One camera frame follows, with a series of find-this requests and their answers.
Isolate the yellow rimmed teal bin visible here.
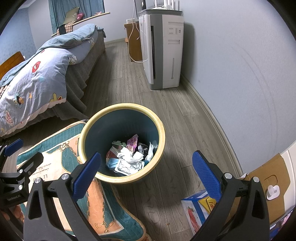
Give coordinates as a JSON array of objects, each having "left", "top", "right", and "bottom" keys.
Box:
[{"left": 79, "top": 103, "right": 166, "bottom": 184}]

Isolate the patterned teal floor mat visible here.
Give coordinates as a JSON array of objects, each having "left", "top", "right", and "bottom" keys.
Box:
[{"left": 16, "top": 120, "right": 152, "bottom": 241}]

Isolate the white printed wrapper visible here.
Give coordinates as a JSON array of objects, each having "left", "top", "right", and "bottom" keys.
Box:
[{"left": 117, "top": 147, "right": 144, "bottom": 164}]

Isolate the bed with blue duvet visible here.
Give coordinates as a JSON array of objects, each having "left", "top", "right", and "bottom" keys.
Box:
[{"left": 0, "top": 23, "right": 97, "bottom": 137}]

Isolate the wooden bed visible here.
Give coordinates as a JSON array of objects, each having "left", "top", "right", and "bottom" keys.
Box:
[{"left": 0, "top": 23, "right": 107, "bottom": 138}]

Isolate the olive cushion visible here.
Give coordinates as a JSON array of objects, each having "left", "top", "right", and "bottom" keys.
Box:
[{"left": 63, "top": 7, "right": 80, "bottom": 24}]

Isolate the wooden cabinet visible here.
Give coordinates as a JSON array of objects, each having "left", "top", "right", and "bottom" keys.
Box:
[{"left": 124, "top": 20, "right": 142, "bottom": 62}]

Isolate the pink wrapper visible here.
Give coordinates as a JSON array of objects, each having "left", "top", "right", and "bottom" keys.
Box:
[{"left": 127, "top": 134, "right": 139, "bottom": 152}]

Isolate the teal curtain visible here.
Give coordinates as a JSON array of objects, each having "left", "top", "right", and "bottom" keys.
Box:
[{"left": 48, "top": 0, "right": 105, "bottom": 35}]

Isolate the silver foil wrapper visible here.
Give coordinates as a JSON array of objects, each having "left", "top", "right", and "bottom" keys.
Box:
[{"left": 115, "top": 160, "right": 145, "bottom": 176}]

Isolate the wooden window sill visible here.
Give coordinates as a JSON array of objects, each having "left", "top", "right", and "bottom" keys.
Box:
[{"left": 50, "top": 12, "right": 110, "bottom": 37}]

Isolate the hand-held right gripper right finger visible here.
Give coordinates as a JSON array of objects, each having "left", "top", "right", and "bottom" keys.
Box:
[{"left": 192, "top": 150, "right": 271, "bottom": 241}]

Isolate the white plastic hook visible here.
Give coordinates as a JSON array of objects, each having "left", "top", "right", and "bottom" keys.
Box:
[{"left": 267, "top": 184, "right": 281, "bottom": 200}]

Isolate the white router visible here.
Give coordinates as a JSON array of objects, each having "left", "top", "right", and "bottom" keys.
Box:
[{"left": 154, "top": 0, "right": 182, "bottom": 11}]

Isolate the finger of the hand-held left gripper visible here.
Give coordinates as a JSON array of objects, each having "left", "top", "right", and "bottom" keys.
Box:
[
  {"left": 0, "top": 138, "right": 24, "bottom": 160},
  {"left": 0, "top": 152, "right": 44, "bottom": 186}
]

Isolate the black monitor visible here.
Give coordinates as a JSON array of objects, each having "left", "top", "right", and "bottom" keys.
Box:
[{"left": 134, "top": 0, "right": 147, "bottom": 18}]

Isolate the blue strawberry print carton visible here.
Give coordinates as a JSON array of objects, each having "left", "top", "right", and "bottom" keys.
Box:
[{"left": 181, "top": 189, "right": 216, "bottom": 235}]

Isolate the white air purifier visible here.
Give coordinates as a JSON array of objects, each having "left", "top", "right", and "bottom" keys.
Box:
[{"left": 138, "top": 9, "right": 185, "bottom": 90}]

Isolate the plaid hanging garment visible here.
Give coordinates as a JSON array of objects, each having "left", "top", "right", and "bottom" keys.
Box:
[{"left": 57, "top": 22, "right": 74, "bottom": 35}]

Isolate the white cable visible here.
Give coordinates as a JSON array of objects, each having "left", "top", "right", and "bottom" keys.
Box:
[{"left": 128, "top": 0, "right": 144, "bottom": 63}]

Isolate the yellow small box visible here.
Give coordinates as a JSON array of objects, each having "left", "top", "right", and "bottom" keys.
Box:
[{"left": 198, "top": 196, "right": 218, "bottom": 212}]

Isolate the clear plastic wrap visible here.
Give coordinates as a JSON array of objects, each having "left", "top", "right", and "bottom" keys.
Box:
[{"left": 144, "top": 142, "right": 158, "bottom": 161}]

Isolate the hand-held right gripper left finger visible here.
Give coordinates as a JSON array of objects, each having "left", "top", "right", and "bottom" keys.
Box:
[{"left": 23, "top": 152, "right": 102, "bottom": 241}]

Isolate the cardboard box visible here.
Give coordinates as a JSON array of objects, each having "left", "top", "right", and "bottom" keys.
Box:
[{"left": 243, "top": 153, "right": 290, "bottom": 224}]

